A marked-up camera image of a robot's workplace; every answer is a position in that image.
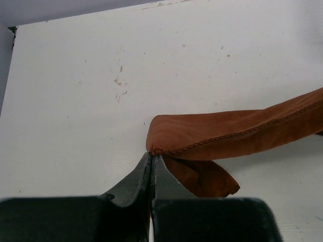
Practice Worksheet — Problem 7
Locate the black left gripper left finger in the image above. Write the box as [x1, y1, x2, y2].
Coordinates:
[1, 153, 152, 241]

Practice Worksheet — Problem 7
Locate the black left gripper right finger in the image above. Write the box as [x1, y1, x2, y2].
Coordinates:
[151, 155, 283, 241]

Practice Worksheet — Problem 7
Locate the rust brown towel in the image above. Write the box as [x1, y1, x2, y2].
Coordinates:
[146, 89, 322, 198]

